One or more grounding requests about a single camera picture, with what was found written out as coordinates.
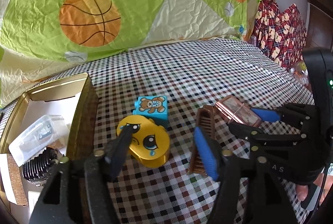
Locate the pink framed picture box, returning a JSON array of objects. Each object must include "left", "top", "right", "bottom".
[{"left": 215, "top": 95, "right": 262, "bottom": 127}]

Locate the brown wooden comb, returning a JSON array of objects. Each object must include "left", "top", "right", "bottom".
[{"left": 189, "top": 105, "right": 215, "bottom": 176}]

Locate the yellow crying face block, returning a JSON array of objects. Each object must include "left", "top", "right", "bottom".
[{"left": 116, "top": 115, "right": 170, "bottom": 168}]

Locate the black hair brush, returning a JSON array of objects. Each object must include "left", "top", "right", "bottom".
[{"left": 21, "top": 147, "right": 62, "bottom": 186}]

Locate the right human hand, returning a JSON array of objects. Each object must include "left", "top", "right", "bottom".
[{"left": 294, "top": 166, "right": 330, "bottom": 205}]

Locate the gold tin box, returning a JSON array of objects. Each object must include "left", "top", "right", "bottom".
[{"left": 1, "top": 73, "right": 98, "bottom": 223}]

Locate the red bear patterned cloth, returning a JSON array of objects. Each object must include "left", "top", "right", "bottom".
[{"left": 252, "top": 0, "right": 307, "bottom": 70}]

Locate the blue teddy bear block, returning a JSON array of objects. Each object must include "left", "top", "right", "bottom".
[{"left": 132, "top": 95, "right": 169, "bottom": 129}]

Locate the checkered tablecloth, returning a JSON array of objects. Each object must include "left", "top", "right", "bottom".
[{"left": 0, "top": 37, "right": 316, "bottom": 224}]

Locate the green basketball bedsheet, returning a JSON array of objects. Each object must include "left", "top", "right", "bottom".
[{"left": 1, "top": 0, "right": 260, "bottom": 107}]

